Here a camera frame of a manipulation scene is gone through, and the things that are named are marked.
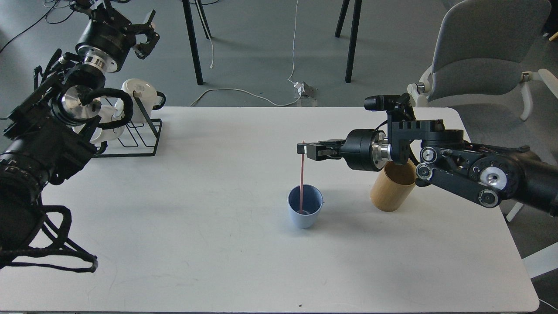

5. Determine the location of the white charger plug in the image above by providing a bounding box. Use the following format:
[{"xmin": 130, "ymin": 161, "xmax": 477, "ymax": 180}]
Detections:
[{"xmin": 293, "ymin": 82, "xmax": 307, "ymax": 97}]

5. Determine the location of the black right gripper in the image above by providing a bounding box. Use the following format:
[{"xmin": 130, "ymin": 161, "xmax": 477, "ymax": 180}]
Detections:
[{"xmin": 297, "ymin": 129, "xmax": 388, "ymax": 171}]

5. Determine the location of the white mug lower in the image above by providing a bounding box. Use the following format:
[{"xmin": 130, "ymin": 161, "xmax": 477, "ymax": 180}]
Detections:
[{"xmin": 71, "ymin": 98, "xmax": 124, "ymax": 144}]

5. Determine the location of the bamboo cylinder holder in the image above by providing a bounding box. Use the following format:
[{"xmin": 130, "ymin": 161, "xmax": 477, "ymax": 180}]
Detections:
[{"xmin": 370, "ymin": 160, "xmax": 417, "ymax": 212}]

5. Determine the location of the black table leg left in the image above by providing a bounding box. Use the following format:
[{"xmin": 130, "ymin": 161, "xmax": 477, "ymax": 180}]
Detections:
[{"xmin": 181, "ymin": 0, "xmax": 212, "ymax": 85}]

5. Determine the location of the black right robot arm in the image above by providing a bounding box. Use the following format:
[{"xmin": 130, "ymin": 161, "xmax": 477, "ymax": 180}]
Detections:
[{"xmin": 296, "ymin": 119, "xmax": 558, "ymax": 217}]

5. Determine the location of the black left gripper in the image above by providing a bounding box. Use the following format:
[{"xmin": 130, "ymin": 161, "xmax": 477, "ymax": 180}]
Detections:
[{"xmin": 70, "ymin": 0, "xmax": 160, "ymax": 73}]

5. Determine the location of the black wire dish rack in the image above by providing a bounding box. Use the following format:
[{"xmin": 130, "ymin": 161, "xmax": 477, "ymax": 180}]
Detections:
[{"xmin": 94, "ymin": 91, "xmax": 163, "ymax": 158}]

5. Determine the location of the blue plastic cup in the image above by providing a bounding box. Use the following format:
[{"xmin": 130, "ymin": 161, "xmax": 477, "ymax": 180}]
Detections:
[{"xmin": 287, "ymin": 184, "xmax": 323, "ymax": 229}]

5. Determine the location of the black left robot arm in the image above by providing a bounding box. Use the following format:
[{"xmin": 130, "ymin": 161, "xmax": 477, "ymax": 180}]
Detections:
[{"xmin": 0, "ymin": 0, "xmax": 160, "ymax": 273}]

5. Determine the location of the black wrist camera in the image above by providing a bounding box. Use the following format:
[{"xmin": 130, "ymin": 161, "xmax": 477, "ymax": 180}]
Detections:
[{"xmin": 364, "ymin": 93, "xmax": 416, "ymax": 121}]

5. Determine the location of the white power cable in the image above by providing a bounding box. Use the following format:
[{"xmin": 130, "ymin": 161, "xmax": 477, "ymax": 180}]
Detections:
[{"xmin": 190, "ymin": 0, "xmax": 302, "ymax": 107}]

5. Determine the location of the grey office chair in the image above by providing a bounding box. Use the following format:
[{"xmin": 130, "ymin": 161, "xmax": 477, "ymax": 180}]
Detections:
[{"xmin": 408, "ymin": 0, "xmax": 558, "ymax": 223}]

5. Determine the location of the black table leg right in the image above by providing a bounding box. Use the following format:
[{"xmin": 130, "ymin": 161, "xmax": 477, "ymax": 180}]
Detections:
[{"xmin": 334, "ymin": 0, "xmax": 363, "ymax": 83}]

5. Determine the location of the white mug upper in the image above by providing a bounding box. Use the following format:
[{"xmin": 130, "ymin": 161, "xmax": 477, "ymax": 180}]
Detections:
[{"xmin": 118, "ymin": 78, "xmax": 167, "ymax": 124}]

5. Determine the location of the black table leg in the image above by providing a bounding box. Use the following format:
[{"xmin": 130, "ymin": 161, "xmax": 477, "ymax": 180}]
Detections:
[
  {"xmin": 181, "ymin": 0, "xmax": 212, "ymax": 85},
  {"xmin": 334, "ymin": 0, "xmax": 363, "ymax": 83}
]

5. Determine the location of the white mug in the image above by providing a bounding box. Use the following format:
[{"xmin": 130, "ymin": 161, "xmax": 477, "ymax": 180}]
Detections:
[
  {"xmin": 118, "ymin": 78, "xmax": 167, "ymax": 124},
  {"xmin": 71, "ymin": 98, "xmax": 124, "ymax": 144}
]

